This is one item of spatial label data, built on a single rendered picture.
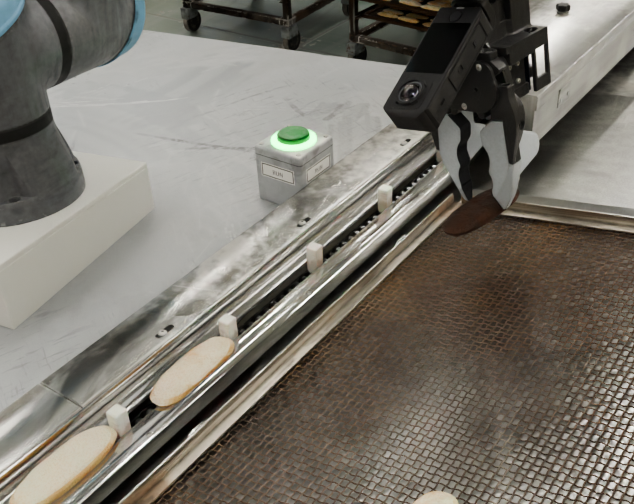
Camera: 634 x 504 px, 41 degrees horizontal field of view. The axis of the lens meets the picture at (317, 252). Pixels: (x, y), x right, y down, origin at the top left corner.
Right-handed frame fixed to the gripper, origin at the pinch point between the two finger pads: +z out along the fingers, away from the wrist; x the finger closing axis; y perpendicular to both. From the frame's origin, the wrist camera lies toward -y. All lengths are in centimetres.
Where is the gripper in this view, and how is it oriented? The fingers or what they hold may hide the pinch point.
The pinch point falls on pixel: (480, 194)
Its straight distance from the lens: 79.5
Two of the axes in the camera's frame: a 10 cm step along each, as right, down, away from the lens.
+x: -6.8, -2.3, 7.0
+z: 1.9, 8.6, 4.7
